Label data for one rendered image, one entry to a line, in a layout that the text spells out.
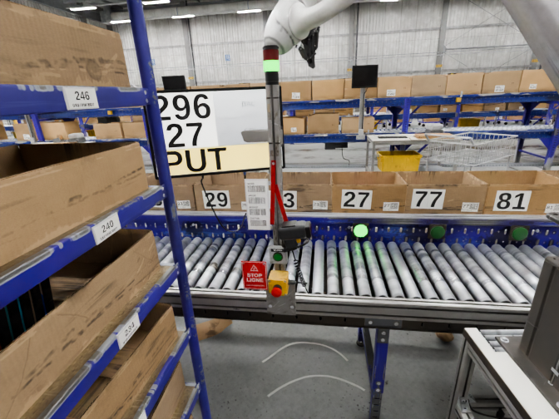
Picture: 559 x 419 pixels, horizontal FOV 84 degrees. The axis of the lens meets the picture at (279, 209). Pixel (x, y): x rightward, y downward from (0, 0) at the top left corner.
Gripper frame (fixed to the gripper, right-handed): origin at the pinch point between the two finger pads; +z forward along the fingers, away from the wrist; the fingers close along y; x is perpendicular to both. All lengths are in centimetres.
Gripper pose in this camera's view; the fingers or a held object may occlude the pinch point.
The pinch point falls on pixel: (310, 61)
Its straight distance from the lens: 150.5
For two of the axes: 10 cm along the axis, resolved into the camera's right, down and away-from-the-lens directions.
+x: -7.3, -6.0, 3.3
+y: 6.6, -7.5, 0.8
